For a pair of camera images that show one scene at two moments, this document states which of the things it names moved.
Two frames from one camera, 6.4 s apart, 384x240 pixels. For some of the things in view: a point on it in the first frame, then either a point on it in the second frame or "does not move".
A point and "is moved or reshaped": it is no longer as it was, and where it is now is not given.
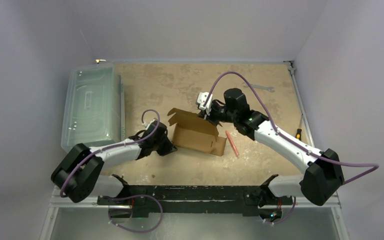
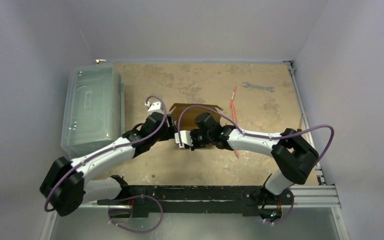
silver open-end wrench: (270, 89) does not move
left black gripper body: (163, 146) -> (168, 131)
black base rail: (248, 200) does not move
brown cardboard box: (191, 132) is moved or reshaped
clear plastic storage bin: (94, 108) does not move
